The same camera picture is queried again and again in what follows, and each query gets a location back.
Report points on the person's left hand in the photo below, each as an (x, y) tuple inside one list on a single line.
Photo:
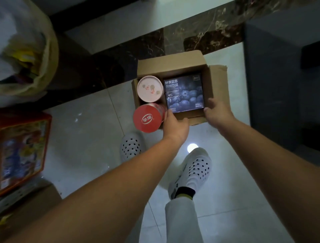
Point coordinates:
[(176, 131)]

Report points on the person's right hand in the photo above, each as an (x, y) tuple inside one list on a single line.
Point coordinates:
[(220, 114)]

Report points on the red canister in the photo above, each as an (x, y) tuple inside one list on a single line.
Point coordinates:
[(148, 118)]

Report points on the black box white edge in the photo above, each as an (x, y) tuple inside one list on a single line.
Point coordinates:
[(184, 93)]

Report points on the pink cylinder canister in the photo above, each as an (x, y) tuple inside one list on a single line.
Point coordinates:
[(150, 89)]

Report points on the brown cardboard box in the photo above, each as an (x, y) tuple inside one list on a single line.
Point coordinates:
[(170, 62)]

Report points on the person's left forearm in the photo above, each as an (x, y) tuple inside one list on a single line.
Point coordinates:
[(100, 200)]

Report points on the person's right forearm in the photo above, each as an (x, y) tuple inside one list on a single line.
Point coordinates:
[(280, 180)]

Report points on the person's white shoe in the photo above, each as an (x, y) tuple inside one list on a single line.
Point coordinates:
[(132, 146), (192, 170)]

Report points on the person's grey trousers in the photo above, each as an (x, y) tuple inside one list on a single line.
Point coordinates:
[(184, 223)]

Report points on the dark grey furniture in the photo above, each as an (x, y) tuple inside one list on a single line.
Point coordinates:
[(280, 85)]

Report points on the red and pink carton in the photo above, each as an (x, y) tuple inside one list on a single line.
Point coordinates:
[(22, 150)]

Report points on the waste basket with rubbish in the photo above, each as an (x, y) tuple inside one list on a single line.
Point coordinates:
[(25, 50)]

